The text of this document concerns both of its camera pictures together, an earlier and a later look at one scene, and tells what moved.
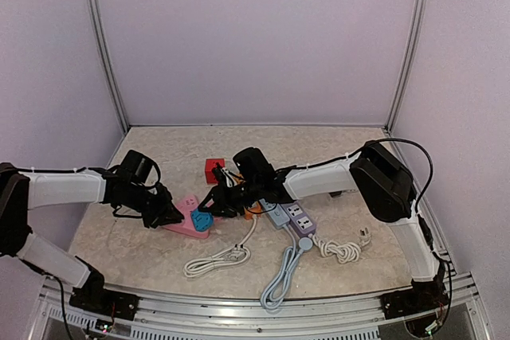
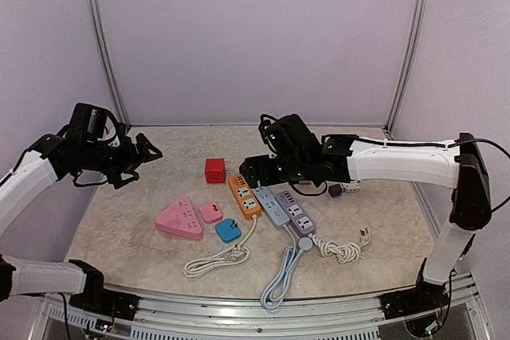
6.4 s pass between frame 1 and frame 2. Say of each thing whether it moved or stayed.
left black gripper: moved
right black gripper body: moved
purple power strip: stayed
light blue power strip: stayed
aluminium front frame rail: stayed
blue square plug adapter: moved
